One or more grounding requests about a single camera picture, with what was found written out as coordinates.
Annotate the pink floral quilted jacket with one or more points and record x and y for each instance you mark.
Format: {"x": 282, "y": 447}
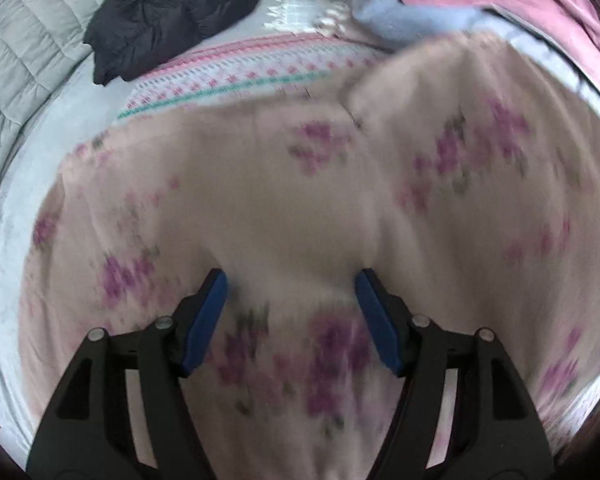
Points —
{"x": 300, "y": 210}

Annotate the light blue fleece garment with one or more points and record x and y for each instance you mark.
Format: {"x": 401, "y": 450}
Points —
{"x": 410, "y": 15}

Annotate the striped patterned blanket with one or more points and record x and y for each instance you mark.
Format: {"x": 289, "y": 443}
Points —
{"x": 240, "y": 77}

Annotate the black puffer jacket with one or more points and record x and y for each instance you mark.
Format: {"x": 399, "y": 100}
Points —
{"x": 170, "y": 15}

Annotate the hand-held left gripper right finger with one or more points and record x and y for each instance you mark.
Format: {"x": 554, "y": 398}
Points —
{"x": 377, "y": 320}

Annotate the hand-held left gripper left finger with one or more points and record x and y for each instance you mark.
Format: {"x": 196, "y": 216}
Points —
{"x": 207, "y": 320}

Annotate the white fringed cloth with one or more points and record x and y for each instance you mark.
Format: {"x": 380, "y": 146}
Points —
{"x": 300, "y": 5}

